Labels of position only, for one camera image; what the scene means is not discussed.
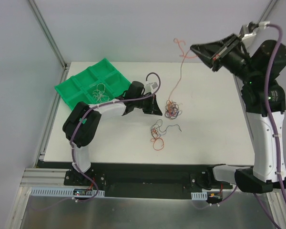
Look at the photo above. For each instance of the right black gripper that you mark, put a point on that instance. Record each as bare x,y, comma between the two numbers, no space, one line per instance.
224,52

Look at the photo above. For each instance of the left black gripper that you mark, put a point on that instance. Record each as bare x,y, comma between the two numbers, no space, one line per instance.
150,105

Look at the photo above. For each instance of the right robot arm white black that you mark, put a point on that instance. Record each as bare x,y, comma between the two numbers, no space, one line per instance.
265,105

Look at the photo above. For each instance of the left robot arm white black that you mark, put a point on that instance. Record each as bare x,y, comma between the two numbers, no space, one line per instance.
81,125

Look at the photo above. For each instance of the green compartment tray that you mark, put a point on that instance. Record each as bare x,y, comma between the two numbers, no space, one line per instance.
96,84

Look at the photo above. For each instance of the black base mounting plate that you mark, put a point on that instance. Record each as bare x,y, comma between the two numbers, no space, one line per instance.
140,180

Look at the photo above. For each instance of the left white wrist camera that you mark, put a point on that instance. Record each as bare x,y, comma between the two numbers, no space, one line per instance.
150,87

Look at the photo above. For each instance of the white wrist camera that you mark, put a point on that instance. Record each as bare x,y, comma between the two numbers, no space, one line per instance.
150,87
249,31

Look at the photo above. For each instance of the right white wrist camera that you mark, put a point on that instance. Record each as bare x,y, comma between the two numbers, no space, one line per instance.
249,31

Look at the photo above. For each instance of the right aluminium frame post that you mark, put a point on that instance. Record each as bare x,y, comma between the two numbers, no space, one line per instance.
268,10

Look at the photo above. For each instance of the aluminium frame post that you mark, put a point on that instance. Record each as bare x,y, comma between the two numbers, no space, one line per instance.
268,10
47,33

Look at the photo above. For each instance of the right white cable duct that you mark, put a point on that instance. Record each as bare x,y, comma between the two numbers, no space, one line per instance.
203,196

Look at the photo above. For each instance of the white cable duct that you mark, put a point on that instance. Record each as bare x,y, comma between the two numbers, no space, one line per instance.
66,192
203,196

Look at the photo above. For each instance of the left aluminium frame post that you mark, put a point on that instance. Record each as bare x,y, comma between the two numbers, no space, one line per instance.
47,33

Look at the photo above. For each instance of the left white cable duct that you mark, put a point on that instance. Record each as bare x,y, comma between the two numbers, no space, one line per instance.
66,192

